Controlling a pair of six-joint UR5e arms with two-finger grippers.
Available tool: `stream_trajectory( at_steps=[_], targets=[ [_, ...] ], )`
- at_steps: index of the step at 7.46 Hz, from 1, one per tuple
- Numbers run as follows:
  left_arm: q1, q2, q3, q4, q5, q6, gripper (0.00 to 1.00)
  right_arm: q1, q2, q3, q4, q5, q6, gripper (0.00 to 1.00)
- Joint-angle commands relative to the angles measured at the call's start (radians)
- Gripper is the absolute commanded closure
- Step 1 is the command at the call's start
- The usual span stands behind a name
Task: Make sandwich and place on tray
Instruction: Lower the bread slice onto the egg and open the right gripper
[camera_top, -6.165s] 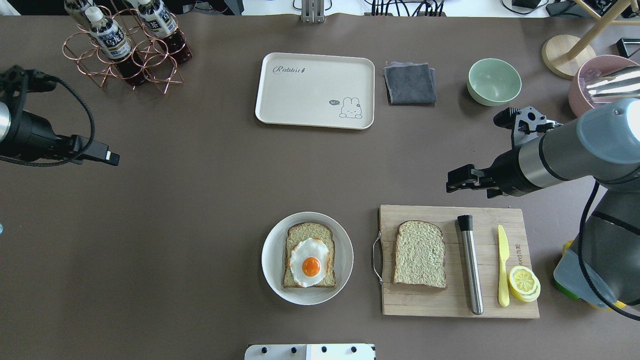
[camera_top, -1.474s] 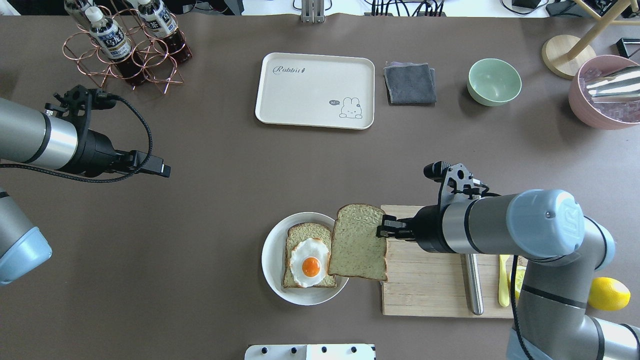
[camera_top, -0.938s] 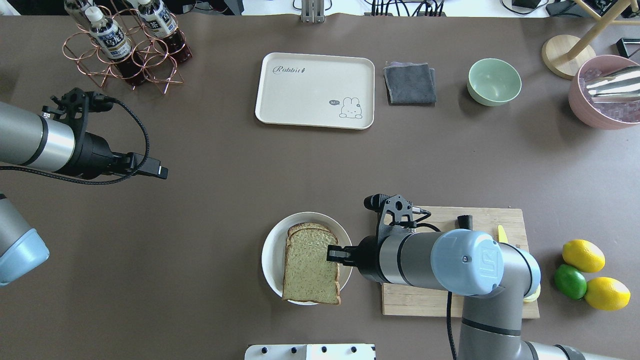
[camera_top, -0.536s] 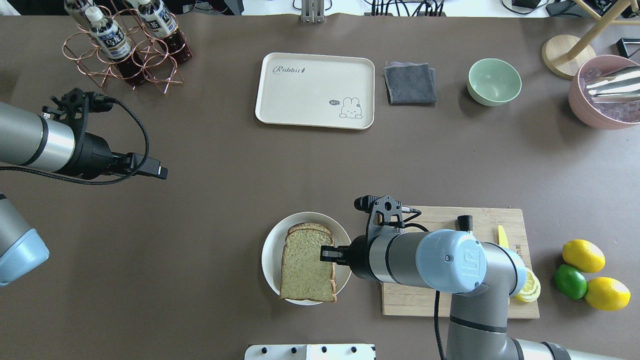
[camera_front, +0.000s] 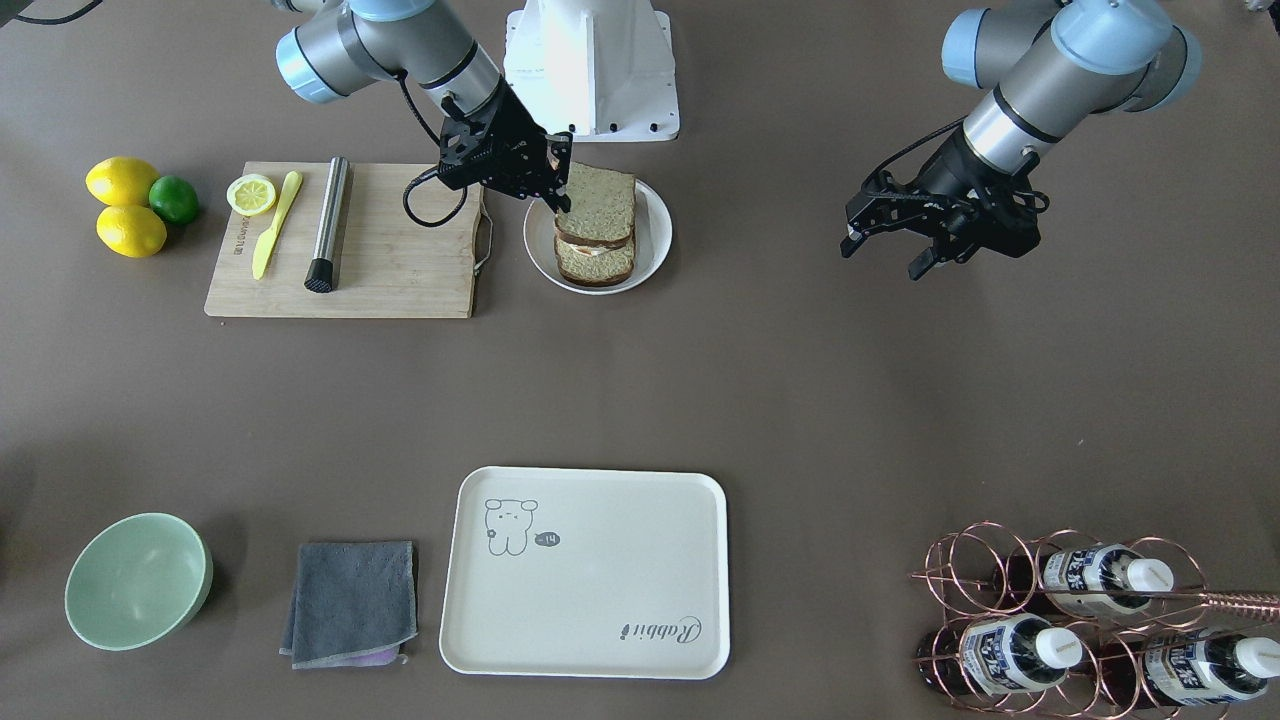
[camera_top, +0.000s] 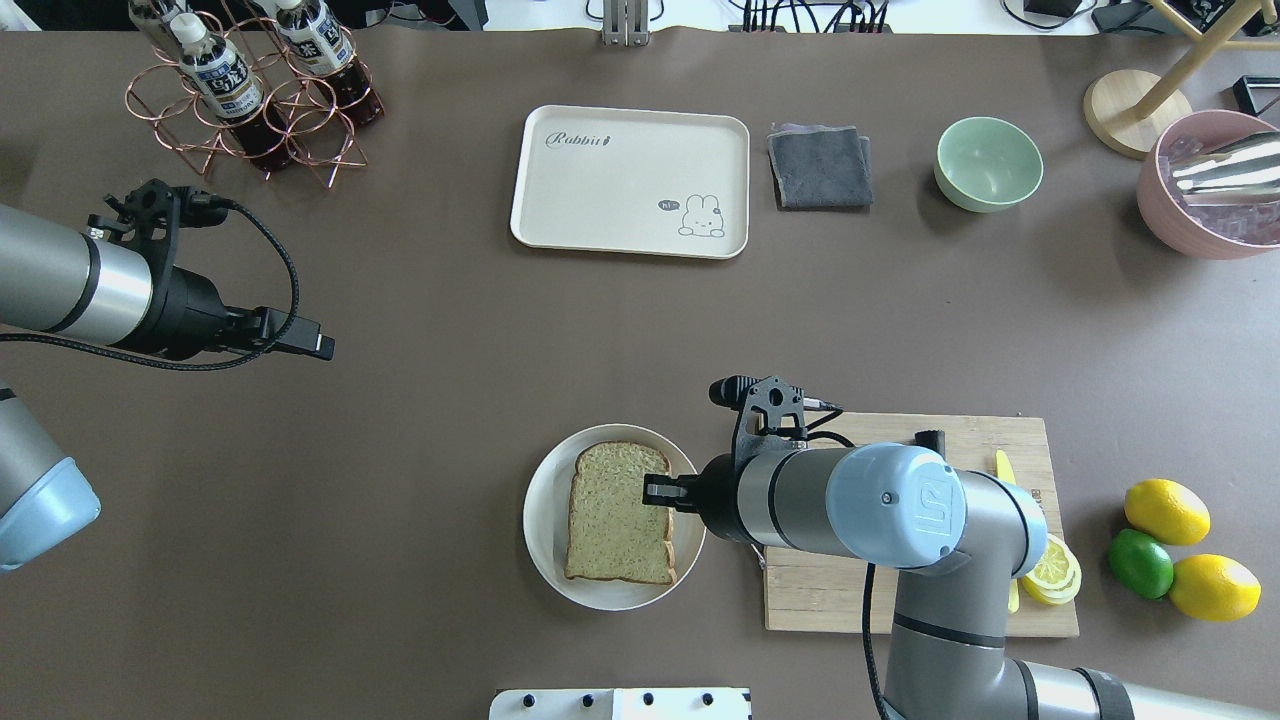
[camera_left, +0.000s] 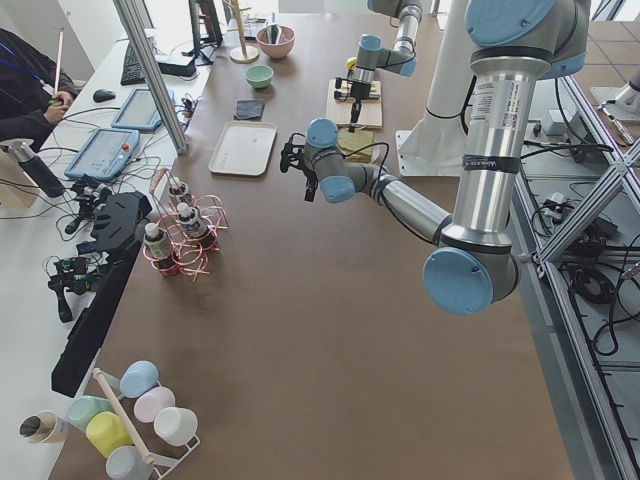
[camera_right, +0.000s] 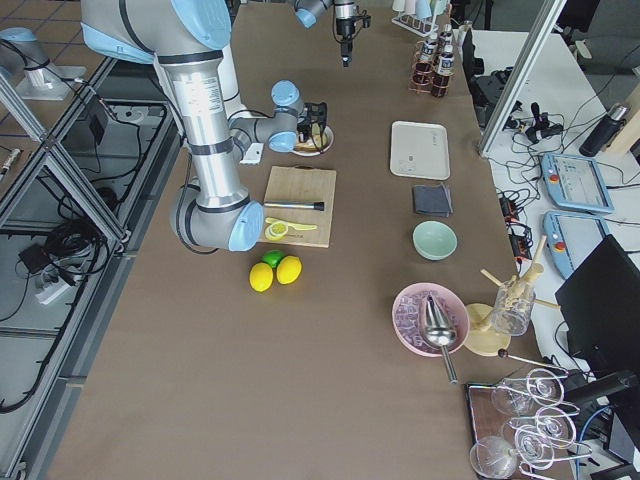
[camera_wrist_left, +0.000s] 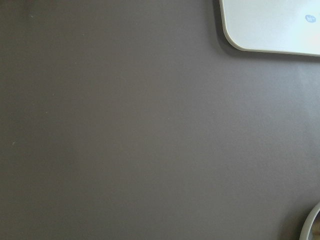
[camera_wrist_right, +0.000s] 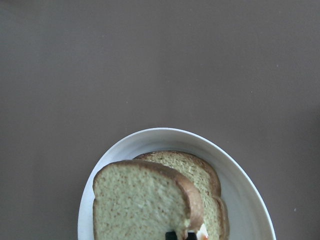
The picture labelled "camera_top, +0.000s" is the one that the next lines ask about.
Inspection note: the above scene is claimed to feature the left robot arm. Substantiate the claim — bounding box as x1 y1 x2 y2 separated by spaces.
1 200 335 574

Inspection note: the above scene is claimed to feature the white round plate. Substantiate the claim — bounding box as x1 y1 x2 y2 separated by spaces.
524 423 707 612

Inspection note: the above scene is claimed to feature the yellow plastic knife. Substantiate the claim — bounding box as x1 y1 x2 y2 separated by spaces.
995 448 1020 615

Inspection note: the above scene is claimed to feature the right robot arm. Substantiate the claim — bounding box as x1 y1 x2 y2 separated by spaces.
643 442 1267 719

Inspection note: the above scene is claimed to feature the grey folded cloth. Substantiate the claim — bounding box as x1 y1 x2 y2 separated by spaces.
767 123 876 210

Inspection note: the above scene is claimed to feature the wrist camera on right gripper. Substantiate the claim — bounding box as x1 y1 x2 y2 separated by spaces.
708 375 845 473

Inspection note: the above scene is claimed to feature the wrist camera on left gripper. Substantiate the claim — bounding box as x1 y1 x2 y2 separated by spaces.
86 179 230 270

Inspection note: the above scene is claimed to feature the bread slice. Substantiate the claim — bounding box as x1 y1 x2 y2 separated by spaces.
563 441 677 585

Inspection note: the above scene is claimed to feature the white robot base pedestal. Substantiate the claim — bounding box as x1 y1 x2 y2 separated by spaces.
488 685 753 719

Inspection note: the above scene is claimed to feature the green bowl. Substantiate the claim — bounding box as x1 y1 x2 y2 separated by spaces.
933 117 1044 213

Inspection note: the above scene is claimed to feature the lemon slice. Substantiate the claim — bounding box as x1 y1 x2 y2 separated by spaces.
1018 533 1082 606

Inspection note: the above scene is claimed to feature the aluminium frame post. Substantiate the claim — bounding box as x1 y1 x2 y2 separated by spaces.
602 0 652 47

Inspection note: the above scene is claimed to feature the green lime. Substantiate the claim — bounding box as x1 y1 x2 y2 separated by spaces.
1107 528 1175 600

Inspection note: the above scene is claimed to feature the pink bowl with ice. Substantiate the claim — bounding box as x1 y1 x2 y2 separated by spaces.
1137 110 1277 259

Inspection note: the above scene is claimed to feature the yellow lemon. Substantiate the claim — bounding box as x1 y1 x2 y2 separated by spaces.
1124 478 1212 546
1167 553 1262 623

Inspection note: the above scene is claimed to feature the steel ice scoop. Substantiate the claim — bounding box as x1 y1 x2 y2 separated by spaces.
1170 131 1279 206

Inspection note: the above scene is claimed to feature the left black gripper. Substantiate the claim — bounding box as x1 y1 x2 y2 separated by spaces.
150 266 337 361

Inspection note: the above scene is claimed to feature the cream rabbit tray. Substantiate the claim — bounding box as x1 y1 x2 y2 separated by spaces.
509 105 750 260

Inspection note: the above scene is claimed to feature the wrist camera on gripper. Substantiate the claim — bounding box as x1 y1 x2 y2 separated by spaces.
708 375 845 473
86 179 230 270

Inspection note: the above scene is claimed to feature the steel muddler black tip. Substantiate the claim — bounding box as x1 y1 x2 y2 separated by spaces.
914 429 947 457

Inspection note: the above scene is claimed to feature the wooden stand round base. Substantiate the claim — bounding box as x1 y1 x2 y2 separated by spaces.
1083 1 1277 160

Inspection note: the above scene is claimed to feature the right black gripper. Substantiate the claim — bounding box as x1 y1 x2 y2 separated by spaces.
643 454 751 541

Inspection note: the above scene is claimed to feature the copper wire bottle rack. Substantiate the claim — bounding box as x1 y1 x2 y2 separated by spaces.
125 1 384 187

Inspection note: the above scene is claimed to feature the wooden cutting board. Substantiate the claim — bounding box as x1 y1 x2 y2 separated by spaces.
764 413 1082 639

